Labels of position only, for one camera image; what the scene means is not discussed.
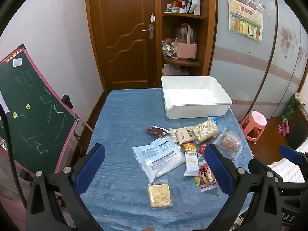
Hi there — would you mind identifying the clear plastic dome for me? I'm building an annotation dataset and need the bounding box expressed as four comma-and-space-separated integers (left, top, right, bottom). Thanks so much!
175, 23, 198, 44

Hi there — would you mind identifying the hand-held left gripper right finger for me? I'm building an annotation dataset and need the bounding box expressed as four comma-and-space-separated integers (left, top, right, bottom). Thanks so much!
204, 144, 284, 231

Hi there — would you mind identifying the green chalkboard with pink frame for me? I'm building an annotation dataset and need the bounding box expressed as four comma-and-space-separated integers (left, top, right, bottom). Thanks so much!
0, 44, 94, 181

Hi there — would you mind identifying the wooden corner shelf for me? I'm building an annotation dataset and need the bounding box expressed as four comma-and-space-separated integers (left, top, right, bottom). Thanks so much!
157, 0, 218, 76

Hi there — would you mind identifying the white plastic bin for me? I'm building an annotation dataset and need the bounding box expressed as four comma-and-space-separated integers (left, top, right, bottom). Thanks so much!
161, 75, 233, 119

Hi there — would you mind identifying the small red snack packet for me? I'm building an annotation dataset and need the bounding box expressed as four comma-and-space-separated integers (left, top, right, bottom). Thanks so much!
199, 144, 208, 160

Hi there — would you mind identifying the pink folded cloth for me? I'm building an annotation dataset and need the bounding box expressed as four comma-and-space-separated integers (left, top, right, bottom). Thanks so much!
162, 64, 183, 76

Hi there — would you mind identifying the white orange oat bar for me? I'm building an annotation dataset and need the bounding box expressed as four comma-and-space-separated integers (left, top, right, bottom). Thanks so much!
182, 143, 200, 177

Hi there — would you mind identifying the beige cracker packet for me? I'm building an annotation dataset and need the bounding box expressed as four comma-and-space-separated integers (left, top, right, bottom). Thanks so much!
168, 126, 196, 145

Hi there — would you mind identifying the clear packet of yellow crackers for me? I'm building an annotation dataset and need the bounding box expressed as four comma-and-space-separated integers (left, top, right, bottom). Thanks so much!
147, 180, 174, 210

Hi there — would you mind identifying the pink toy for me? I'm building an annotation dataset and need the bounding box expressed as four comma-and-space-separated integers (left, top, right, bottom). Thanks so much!
278, 123, 290, 136

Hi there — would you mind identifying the green artificial flower bunch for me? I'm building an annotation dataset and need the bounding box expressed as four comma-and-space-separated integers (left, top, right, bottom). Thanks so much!
280, 93, 304, 126

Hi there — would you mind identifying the pink basket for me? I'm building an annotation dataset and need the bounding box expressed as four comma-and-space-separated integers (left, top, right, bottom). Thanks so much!
174, 24, 198, 60

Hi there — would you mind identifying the cluster of small bottles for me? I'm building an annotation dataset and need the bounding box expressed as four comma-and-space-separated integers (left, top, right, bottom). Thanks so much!
165, 0, 194, 13

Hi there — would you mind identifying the checked blanket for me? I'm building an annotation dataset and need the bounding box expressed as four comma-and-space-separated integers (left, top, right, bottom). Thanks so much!
267, 142, 308, 183

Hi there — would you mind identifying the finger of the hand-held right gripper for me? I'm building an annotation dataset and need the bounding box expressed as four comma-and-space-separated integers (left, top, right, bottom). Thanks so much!
248, 158, 284, 186
279, 145, 308, 167

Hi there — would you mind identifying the red white jujube packet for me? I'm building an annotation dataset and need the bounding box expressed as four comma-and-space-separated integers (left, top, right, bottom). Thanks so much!
194, 160, 218, 193

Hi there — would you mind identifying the pink plastic stool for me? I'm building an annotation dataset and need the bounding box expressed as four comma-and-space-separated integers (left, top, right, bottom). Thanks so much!
239, 111, 267, 142

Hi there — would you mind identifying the grey floral wardrobe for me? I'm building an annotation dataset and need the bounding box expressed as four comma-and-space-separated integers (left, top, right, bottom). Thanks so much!
209, 0, 308, 123

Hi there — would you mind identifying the wall poster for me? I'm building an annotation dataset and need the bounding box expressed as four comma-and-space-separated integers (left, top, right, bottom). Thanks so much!
227, 0, 264, 42

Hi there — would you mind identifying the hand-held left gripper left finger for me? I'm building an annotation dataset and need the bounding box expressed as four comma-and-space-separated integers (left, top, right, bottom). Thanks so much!
25, 143, 106, 231

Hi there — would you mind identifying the brown wooden door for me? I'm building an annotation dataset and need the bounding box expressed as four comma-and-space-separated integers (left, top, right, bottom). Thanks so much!
85, 0, 159, 92

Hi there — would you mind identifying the clear bag of puffed snacks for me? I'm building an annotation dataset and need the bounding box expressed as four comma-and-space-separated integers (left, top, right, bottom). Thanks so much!
192, 118, 219, 143

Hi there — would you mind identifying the metal door handle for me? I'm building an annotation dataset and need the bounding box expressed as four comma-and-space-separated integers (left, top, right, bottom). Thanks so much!
142, 24, 154, 39

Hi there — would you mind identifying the dark red snack packet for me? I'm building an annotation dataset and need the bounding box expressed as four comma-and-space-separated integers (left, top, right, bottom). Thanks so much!
146, 125, 170, 138

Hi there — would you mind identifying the clear bag of brown cookies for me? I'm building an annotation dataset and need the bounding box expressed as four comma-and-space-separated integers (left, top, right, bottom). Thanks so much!
213, 126, 242, 160

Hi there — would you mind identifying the pile of shiny wrappers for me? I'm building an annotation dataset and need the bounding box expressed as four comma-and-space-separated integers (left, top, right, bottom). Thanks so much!
162, 38, 177, 58

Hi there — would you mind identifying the large white packet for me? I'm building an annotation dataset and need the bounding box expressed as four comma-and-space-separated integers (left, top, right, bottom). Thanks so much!
132, 136, 186, 183

